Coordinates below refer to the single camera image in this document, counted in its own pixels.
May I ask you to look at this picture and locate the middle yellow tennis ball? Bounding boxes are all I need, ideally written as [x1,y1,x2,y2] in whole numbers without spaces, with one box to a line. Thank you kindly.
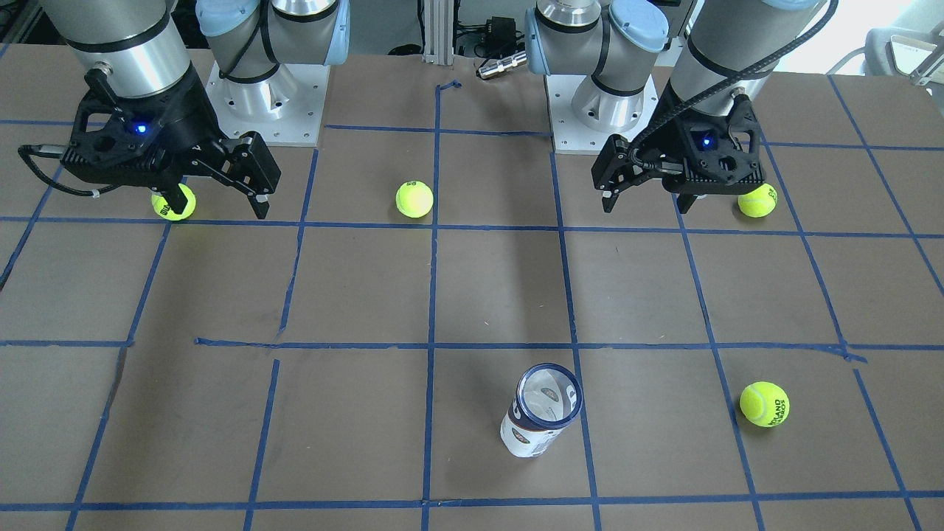
[395,181,434,218]

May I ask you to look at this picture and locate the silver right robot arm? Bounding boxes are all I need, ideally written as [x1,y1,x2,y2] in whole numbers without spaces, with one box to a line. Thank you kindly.
[19,1,350,221]

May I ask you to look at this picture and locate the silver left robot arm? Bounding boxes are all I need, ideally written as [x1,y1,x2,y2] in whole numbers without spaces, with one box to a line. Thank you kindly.
[524,1,839,214]

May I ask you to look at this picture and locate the yellow tennis ball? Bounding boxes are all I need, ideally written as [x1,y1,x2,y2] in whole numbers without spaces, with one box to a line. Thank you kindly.
[151,183,197,221]
[739,382,790,428]
[736,184,779,218]
[395,181,434,218]

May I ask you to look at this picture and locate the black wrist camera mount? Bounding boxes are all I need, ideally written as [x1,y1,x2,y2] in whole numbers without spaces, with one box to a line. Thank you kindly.
[61,100,183,192]

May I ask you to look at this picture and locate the near yellow tennis ball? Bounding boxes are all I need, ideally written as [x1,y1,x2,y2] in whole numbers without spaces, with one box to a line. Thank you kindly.
[739,382,790,428]

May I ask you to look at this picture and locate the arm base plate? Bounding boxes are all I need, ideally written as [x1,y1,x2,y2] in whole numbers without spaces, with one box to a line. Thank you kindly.
[545,75,658,156]
[206,63,331,147]

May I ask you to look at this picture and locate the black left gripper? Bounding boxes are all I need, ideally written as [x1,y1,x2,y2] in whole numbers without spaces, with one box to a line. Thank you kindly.
[592,110,738,215]

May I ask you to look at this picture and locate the silver metal connector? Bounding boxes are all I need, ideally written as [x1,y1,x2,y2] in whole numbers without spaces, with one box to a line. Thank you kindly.
[476,51,528,80]

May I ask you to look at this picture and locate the far yellow tennis ball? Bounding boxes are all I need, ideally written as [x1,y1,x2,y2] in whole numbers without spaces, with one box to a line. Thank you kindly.
[151,183,197,221]

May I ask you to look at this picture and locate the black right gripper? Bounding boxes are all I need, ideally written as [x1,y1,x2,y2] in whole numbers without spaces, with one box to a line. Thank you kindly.
[77,70,281,219]

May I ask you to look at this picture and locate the aluminium frame post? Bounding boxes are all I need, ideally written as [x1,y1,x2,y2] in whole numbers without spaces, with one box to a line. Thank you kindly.
[420,0,454,66]

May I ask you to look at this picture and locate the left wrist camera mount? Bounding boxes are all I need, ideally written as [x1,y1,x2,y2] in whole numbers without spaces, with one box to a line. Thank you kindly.
[680,94,765,195]

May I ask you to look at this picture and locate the Wilson tennis ball can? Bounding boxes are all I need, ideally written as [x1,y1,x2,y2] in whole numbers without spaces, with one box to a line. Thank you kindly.
[499,363,584,458]

